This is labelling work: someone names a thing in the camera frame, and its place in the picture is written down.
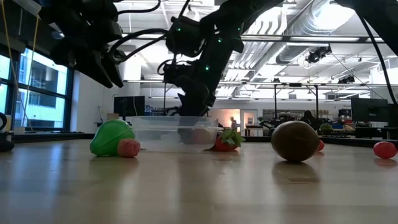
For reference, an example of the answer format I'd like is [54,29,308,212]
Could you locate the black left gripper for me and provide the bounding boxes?
[51,21,125,90]

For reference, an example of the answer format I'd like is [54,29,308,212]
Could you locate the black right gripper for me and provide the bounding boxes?
[163,60,218,144]

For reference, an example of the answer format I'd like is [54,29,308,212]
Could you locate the red strawberry green leaves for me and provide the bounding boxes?
[213,128,246,152]

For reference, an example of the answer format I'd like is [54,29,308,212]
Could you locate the brown kiwi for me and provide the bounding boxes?
[271,120,321,162]

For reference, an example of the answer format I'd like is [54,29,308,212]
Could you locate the clear plastic tupperware container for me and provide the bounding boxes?
[126,115,220,153]

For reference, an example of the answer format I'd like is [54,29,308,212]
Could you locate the black monitor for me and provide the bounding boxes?
[387,104,398,128]
[113,95,146,119]
[351,98,389,123]

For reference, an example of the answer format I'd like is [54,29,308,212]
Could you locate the pink raspberry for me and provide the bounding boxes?
[117,138,141,158]

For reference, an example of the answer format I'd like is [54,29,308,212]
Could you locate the black rounded object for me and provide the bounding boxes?
[0,111,15,153]

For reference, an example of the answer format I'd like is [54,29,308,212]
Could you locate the black frame stand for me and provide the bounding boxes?
[273,83,320,122]
[162,81,169,116]

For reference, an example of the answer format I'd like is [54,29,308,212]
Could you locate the large window black frame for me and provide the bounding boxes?
[0,46,74,131]

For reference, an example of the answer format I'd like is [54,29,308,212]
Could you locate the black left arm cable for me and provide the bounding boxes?
[116,0,162,16]

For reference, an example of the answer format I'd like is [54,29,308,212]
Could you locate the yellow cable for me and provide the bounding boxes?
[22,15,40,125]
[0,0,32,131]

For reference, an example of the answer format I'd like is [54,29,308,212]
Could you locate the black ceiling camera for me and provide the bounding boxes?
[306,45,332,65]

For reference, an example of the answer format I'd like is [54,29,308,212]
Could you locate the silver ventilation duct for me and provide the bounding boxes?
[276,0,355,65]

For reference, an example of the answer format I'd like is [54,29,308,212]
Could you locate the long ceiling light rail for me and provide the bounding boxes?
[121,32,386,44]

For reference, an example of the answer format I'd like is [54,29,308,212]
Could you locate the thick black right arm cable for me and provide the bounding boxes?
[357,14,398,105]

